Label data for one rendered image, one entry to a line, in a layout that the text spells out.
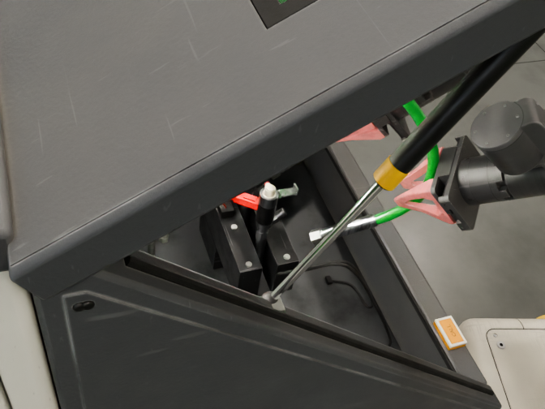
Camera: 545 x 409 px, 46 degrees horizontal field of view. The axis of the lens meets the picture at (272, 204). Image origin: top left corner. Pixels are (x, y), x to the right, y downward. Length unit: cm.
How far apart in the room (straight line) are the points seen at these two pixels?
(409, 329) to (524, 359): 88
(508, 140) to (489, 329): 133
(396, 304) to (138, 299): 74
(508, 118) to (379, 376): 30
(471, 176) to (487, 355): 119
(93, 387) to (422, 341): 67
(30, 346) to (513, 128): 49
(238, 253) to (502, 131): 49
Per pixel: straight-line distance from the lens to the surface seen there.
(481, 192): 78
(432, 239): 250
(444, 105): 45
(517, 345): 198
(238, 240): 104
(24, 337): 46
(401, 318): 113
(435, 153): 79
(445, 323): 105
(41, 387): 52
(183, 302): 46
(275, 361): 58
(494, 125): 70
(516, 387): 190
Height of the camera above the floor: 178
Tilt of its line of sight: 47 degrees down
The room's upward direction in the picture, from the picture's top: 11 degrees clockwise
